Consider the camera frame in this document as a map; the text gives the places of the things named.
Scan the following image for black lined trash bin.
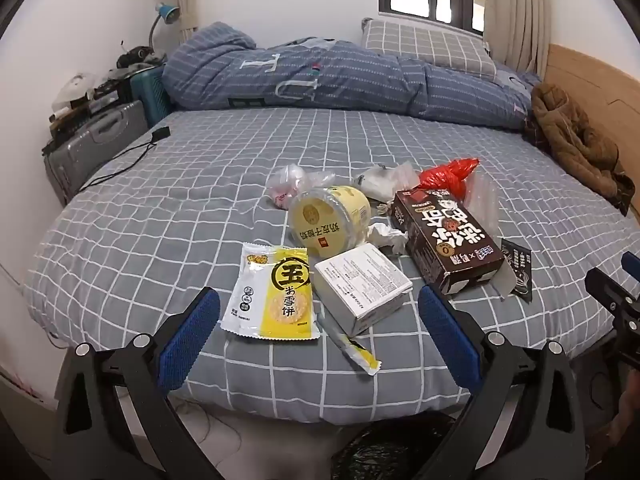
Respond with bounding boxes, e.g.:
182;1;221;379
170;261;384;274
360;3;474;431
332;412;466;480

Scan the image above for wooden headboard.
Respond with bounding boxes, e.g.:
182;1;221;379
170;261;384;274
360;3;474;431
542;42;640;221

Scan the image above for blue striped duvet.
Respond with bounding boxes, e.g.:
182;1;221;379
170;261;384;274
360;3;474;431
161;21;543;133

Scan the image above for brown padded jacket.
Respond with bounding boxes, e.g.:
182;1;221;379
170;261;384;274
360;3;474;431
522;81;636;216

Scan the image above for white tissue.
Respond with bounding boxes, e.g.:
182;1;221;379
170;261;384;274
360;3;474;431
367;222;408;254

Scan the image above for teal suitcase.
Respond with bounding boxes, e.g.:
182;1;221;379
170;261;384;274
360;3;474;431
131;64;173;128

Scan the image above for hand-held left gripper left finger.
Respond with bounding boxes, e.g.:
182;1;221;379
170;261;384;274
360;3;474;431
52;286;223;480

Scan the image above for grey suitcase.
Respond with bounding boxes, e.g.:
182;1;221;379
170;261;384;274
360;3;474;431
42;100;151;206

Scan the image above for small black packet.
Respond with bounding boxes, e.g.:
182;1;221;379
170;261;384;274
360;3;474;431
500;239;535;303

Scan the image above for blue desk lamp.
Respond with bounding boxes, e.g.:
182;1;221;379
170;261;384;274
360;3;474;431
148;2;181;56

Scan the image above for clear bag with pink scraps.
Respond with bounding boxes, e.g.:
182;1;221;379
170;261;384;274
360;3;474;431
265;164;336;210

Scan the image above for white cardboard box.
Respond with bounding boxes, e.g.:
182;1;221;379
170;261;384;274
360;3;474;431
313;242;413;337

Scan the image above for black charger cable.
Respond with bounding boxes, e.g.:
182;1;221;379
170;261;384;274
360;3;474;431
77;127;172;193

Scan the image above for grey checked pillow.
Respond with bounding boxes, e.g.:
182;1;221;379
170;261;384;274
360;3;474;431
360;17;497;81

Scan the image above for black tangled headphones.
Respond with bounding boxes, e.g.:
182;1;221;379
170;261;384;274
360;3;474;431
116;46;166;68

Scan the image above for red plastic bag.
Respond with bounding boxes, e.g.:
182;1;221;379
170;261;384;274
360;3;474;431
417;157;481;196

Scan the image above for clear bag with white wad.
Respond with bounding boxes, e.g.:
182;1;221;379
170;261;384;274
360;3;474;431
354;162;421;202

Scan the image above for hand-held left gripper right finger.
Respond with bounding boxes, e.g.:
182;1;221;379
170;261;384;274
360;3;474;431
417;284;588;480

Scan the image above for grey checked bed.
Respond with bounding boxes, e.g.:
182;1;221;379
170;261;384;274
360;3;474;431
22;105;640;423

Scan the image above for translucent plastic sheet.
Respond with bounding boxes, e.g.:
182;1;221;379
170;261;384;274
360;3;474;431
292;36;346;53

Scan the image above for yellow paper tub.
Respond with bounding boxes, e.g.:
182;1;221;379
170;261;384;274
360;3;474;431
288;185;372;261

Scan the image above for yellow white snack packet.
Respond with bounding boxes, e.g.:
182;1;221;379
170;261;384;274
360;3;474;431
221;242;321;342

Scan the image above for white rounded appliance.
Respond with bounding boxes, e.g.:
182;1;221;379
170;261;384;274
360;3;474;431
52;74;97;111

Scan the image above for torn yellow wrapper strip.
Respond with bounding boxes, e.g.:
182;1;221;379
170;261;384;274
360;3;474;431
317;320;379;376

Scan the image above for dark brown carton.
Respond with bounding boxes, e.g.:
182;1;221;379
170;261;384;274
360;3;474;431
390;187;505;297

